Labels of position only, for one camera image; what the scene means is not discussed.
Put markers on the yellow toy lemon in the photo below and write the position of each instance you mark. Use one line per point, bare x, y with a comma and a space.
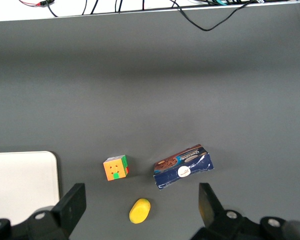
139, 211

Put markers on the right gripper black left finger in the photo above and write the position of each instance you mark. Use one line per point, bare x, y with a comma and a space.
70, 205

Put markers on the blue chocolate cookie box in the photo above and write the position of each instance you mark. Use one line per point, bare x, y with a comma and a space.
182, 170

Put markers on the beige plastic tray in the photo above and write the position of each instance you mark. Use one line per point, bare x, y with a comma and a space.
22, 182

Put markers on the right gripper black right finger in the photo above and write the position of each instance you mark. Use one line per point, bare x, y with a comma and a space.
215, 215

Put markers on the multicoloured puzzle cube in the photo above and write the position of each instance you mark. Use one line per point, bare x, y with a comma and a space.
115, 168

